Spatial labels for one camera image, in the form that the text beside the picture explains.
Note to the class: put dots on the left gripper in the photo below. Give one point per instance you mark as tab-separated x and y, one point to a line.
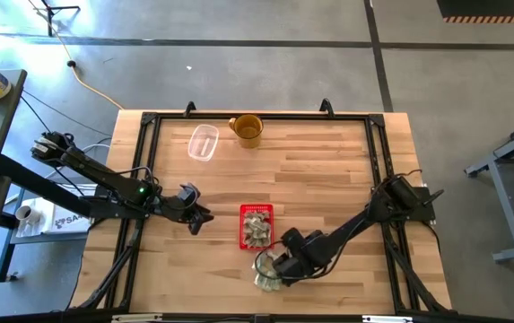
185	204

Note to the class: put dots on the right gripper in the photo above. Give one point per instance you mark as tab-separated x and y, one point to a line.
306	262

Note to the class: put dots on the clear packet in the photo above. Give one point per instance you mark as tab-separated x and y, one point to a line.
277	283

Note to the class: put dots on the red plastic mesh basket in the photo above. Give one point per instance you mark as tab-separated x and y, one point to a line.
256	207

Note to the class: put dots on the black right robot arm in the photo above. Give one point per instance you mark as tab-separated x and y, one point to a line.
351	224

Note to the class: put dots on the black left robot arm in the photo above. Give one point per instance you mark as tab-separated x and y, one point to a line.
99	172

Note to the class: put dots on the clear plastic container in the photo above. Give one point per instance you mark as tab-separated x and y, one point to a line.
202	143

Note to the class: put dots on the amber translucent mug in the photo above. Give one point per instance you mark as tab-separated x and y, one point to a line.
247	130

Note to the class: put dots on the white printed box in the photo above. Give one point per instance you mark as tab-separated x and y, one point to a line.
66	222

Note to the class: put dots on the black desk support beam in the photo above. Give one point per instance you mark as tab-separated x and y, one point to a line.
46	186

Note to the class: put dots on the white cup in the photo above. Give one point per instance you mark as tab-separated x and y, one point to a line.
25	214

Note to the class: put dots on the grey metal cart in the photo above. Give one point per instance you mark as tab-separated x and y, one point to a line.
503	202

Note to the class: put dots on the black tripod stand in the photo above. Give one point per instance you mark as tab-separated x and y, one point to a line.
50	18

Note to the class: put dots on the black mat hazard stripe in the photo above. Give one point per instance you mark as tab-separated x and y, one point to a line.
485	6

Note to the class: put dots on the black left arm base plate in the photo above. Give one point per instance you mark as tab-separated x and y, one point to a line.
104	211

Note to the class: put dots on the silver metal bracket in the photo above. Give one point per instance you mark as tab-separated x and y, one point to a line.
137	318
386	319

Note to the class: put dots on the black aluminium table frame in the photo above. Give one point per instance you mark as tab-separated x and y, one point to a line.
261	117

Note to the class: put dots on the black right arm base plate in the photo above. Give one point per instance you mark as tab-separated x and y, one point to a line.
423	212

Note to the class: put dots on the blue metal shelf frame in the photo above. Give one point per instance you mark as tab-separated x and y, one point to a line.
3	262

